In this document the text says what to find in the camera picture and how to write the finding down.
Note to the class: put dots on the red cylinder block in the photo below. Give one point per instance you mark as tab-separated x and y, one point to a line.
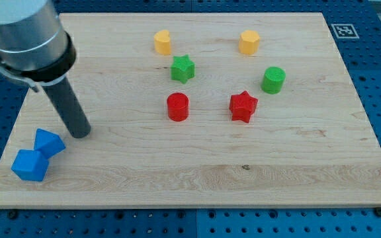
178	107

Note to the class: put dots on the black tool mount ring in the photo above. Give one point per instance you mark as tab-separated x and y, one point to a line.
47	74

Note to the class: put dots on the light wooden board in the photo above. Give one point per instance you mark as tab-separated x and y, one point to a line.
309	146

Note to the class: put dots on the red star block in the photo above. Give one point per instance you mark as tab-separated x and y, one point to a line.
243	106

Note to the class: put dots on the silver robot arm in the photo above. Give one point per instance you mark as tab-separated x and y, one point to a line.
36	52

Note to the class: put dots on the yellow hexagon block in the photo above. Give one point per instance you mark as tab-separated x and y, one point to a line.
249	42

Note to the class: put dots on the blue triangular block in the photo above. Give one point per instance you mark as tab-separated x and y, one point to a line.
48	143

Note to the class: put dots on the blue cube block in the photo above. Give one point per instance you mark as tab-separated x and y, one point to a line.
30	165

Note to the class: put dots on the green star block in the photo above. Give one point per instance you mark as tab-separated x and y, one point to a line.
182	69

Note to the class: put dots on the green cylinder block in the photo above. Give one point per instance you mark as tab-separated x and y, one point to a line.
273	80

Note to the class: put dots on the white fiducial marker tag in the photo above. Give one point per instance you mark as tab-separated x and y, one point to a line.
344	31

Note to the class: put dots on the dark grey cylindrical probe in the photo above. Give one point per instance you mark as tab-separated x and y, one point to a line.
64	100

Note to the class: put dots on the yellow heart block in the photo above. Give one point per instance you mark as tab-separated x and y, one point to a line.
162	42

